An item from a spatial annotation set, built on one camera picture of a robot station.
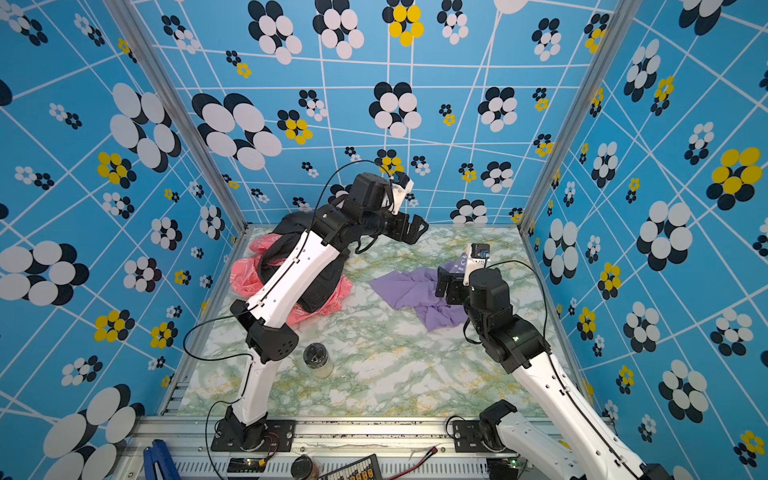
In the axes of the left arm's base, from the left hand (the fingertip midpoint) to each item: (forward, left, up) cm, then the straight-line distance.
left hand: (415, 218), depth 73 cm
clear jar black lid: (-26, +25, -24) cm, 43 cm away
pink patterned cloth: (+4, +55, -29) cm, 62 cm away
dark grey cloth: (+28, +46, -32) cm, 62 cm away
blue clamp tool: (-45, +61, -33) cm, 83 cm away
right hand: (-11, -11, -7) cm, 17 cm away
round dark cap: (-48, +24, -26) cm, 60 cm away
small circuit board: (-47, +41, -38) cm, 73 cm away
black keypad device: (-48, +11, -34) cm, 60 cm away
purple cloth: (0, -2, -33) cm, 33 cm away
